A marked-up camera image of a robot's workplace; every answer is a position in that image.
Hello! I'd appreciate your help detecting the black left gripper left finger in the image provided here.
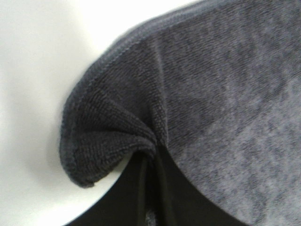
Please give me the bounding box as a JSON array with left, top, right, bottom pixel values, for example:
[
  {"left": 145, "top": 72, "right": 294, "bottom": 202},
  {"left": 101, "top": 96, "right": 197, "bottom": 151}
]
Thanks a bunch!
[{"left": 68, "top": 153, "right": 147, "bottom": 226}]

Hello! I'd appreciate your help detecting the dark grey towel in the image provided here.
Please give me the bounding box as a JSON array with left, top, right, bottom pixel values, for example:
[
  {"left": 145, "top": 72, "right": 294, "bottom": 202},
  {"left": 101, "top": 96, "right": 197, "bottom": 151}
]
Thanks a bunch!
[{"left": 59, "top": 0, "right": 301, "bottom": 226}]

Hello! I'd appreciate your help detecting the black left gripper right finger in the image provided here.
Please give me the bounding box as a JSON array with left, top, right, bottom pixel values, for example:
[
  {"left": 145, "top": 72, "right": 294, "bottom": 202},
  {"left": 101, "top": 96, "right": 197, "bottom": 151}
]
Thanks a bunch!
[{"left": 154, "top": 148, "right": 244, "bottom": 226}]

